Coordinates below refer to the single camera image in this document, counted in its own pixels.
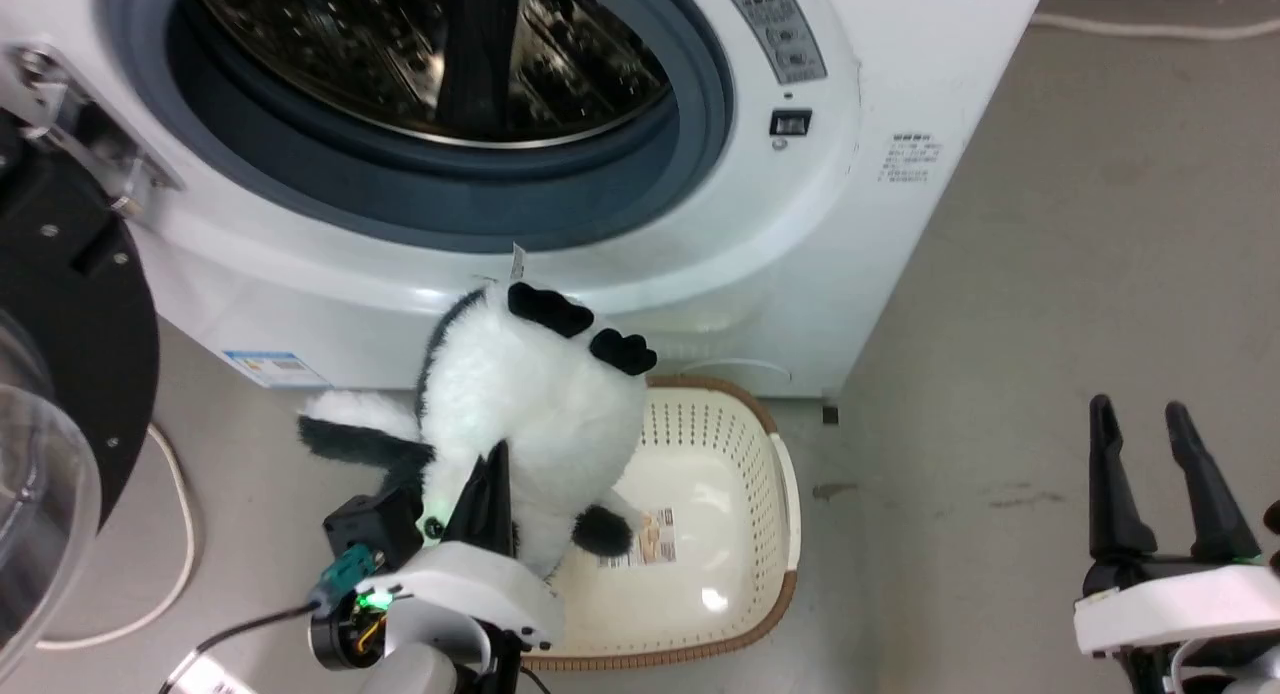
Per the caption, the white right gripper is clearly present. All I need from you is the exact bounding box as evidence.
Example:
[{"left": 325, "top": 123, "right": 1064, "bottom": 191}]
[{"left": 1074, "top": 394, "right": 1280, "bottom": 658}]

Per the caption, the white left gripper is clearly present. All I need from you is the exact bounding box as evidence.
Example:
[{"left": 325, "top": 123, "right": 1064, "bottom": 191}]
[{"left": 355, "top": 439, "right": 566, "bottom": 657}]

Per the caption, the blue energy label sticker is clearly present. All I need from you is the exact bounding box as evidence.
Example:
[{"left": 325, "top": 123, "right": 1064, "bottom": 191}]
[{"left": 222, "top": 350, "right": 331, "bottom": 390}]

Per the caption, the cream plastic laundry basket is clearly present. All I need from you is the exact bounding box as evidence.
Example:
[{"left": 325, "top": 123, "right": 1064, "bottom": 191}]
[{"left": 520, "top": 376, "right": 801, "bottom": 672}]

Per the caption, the white floor cable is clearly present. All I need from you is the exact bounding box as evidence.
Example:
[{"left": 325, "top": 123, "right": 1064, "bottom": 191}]
[{"left": 35, "top": 422, "right": 197, "bottom": 651}]

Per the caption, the black and white plush panda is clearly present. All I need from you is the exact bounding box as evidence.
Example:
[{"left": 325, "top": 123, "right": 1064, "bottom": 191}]
[{"left": 297, "top": 244, "right": 658, "bottom": 580}]

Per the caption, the steel washer drum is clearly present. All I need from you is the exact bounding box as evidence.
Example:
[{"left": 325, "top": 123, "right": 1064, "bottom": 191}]
[{"left": 190, "top": 0, "right": 673, "bottom": 150}]

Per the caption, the black round washer door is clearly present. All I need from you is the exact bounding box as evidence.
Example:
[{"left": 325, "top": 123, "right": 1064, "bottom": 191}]
[{"left": 0, "top": 109, "right": 161, "bottom": 675}]

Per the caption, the printed product sticker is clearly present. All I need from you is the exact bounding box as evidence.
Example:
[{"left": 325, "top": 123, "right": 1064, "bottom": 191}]
[{"left": 600, "top": 507, "right": 678, "bottom": 570}]

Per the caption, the grey-blue rubber door gasket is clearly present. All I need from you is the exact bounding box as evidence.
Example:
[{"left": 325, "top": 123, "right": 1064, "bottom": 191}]
[{"left": 100, "top": 0, "right": 736, "bottom": 255}]

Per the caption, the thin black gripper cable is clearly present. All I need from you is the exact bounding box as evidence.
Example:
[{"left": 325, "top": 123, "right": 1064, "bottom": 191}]
[{"left": 158, "top": 602, "right": 323, "bottom": 694}]

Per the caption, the metal washer door hinge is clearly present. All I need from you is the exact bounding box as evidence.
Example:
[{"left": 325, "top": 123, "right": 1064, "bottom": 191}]
[{"left": 0, "top": 42, "right": 187, "bottom": 221}]

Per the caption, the grey warning sticker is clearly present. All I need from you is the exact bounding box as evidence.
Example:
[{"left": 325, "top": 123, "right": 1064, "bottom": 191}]
[{"left": 722, "top": 0, "right": 829, "bottom": 85}]

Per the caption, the small printed text label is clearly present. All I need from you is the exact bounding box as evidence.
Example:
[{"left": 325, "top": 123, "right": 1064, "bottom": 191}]
[{"left": 878, "top": 132, "right": 943, "bottom": 185}]

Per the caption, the white front-load washing machine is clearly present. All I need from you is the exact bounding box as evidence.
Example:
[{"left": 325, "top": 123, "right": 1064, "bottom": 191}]
[{"left": 0, "top": 0, "right": 1051, "bottom": 400}]

